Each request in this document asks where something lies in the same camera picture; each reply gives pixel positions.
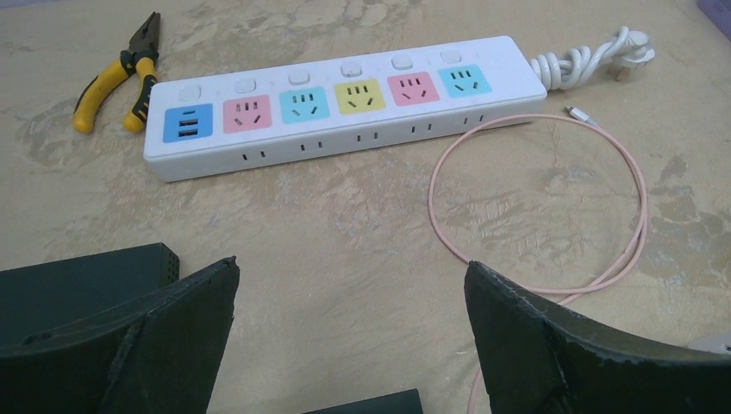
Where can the black box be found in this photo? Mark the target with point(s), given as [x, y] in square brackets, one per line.
[403, 402]
[45, 296]

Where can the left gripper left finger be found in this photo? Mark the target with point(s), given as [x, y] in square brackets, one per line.
[158, 353]

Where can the purple socket base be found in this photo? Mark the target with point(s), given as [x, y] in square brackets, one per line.
[718, 11]

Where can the white cube adapter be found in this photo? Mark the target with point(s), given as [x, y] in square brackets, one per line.
[718, 344]

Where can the yellow black needle-nose pliers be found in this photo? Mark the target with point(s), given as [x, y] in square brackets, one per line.
[139, 58]

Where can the white power strip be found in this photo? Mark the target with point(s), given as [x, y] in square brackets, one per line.
[231, 122]

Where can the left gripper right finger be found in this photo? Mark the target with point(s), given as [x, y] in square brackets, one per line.
[537, 356]

